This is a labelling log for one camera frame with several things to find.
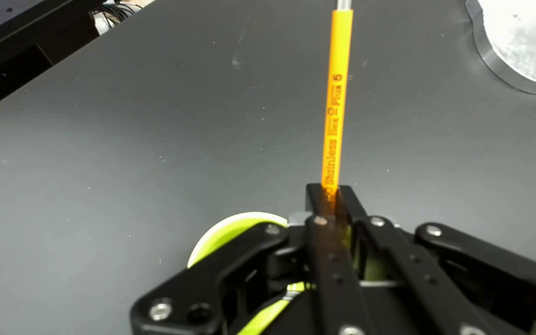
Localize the white cable bundle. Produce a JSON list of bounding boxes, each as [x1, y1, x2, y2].
[[89, 0, 152, 37]]

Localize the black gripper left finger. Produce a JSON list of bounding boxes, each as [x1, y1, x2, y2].
[[128, 182, 368, 335]]

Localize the white round disc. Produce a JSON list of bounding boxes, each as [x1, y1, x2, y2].
[[465, 0, 536, 95]]

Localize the black equipment box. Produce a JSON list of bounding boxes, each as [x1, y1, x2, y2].
[[0, 0, 110, 106]]

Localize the yellow sleeved Allen wrench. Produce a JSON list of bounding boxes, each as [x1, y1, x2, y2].
[[318, 0, 355, 207]]

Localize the yellow green mug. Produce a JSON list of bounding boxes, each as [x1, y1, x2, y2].
[[184, 210, 320, 335]]

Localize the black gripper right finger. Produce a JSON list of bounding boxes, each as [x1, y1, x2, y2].
[[335, 184, 536, 335]]

